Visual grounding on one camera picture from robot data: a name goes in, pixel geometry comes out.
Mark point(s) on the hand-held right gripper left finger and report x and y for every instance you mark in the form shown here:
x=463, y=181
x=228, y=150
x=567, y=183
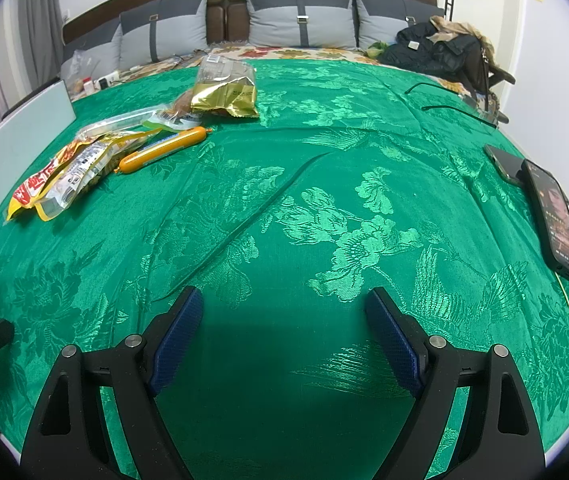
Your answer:
x=179, y=340

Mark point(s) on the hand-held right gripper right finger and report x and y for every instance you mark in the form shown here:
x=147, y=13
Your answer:
x=394, y=342

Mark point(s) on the yellow and red snack bag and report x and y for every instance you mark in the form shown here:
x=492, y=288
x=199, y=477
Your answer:
x=29, y=190

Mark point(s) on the clear yellow-edged snack bag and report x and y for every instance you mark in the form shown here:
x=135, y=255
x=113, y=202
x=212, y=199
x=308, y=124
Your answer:
x=84, y=165

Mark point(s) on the orange sausage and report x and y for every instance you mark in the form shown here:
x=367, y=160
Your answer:
x=164, y=149

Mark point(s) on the long clear snack packet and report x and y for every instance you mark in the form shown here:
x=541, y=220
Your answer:
x=114, y=122

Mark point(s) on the gold foil snack packet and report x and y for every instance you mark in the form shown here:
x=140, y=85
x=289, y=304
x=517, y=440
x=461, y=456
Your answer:
x=224, y=97

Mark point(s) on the white panel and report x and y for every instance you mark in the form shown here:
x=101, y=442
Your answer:
x=9, y=135

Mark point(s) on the thin yellow stick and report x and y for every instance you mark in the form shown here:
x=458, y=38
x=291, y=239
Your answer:
x=563, y=292

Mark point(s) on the smartphone with lit screen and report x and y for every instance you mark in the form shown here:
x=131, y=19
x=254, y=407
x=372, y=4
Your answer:
x=559, y=230

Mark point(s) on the green floral bedspread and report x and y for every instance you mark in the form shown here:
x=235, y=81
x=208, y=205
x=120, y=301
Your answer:
x=289, y=170

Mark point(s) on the dark smartphone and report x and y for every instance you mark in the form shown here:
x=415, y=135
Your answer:
x=504, y=160

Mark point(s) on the black eyeglasses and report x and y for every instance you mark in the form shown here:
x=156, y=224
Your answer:
x=501, y=117

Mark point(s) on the clear plastic bag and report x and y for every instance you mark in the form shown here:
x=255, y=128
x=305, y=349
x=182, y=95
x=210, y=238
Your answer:
x=82, y=67

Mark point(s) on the white power strip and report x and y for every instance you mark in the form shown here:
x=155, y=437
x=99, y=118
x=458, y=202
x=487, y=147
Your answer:
x=109, y=77

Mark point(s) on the grey curtain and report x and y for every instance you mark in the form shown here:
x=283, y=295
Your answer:
x=14, y=35

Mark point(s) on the grey pillow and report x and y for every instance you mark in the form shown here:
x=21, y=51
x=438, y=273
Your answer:
x=89, y=57
x=384, y=25
x=274, y=25
x=174, y=30

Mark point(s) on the dark chair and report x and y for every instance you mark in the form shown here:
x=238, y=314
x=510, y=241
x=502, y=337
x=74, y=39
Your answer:
x=476, y=70

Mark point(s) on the black jacket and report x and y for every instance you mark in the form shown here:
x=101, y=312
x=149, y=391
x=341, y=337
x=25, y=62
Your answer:
x=429, y=55

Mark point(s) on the green object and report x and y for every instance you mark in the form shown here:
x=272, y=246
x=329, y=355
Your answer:
x=377, y=50

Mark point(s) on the floral bed sheet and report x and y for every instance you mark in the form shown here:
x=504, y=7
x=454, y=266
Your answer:
x=304, y=53

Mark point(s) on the beige garment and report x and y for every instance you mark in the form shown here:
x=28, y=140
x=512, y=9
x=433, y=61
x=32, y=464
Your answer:
x=459, y=27

